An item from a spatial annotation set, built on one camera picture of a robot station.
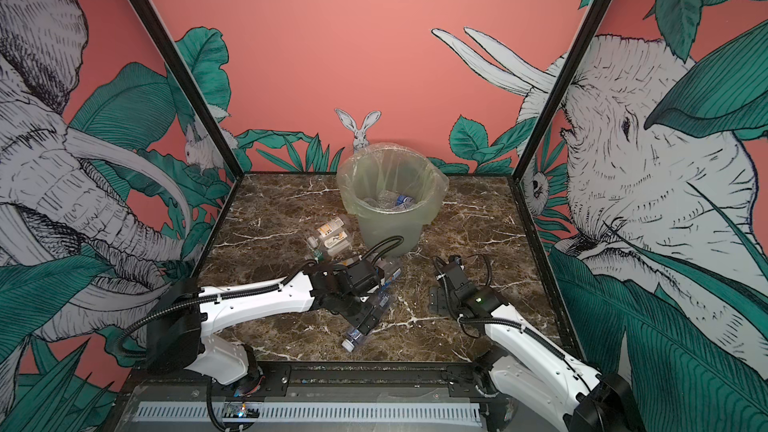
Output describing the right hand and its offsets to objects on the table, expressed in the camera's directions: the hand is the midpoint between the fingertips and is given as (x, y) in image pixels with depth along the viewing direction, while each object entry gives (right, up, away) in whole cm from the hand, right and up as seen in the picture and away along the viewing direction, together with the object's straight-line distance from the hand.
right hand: (444, 292), depth 83 cm
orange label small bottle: (-36, +17, +15) cm, 42 cm away
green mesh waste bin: (-21, +18, +10) cm, 29 cm away
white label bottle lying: (-29, +7, +6) cm, 30 cm away
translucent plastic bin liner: (-15, +33, +15) cm, 40 cm away
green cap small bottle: (-38, +9, +10) cm, 40 cm away
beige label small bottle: (-34, +13, +12) cm, 38 cm away
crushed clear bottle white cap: (-25, -10, -5) cm, 27 cm away
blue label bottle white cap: (-12, +26, +14) cm, 32 cm away
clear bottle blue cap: (-14, +3, +6) cm, 16 cm away
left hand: (-21, -4, -5) cm, 22 cm away
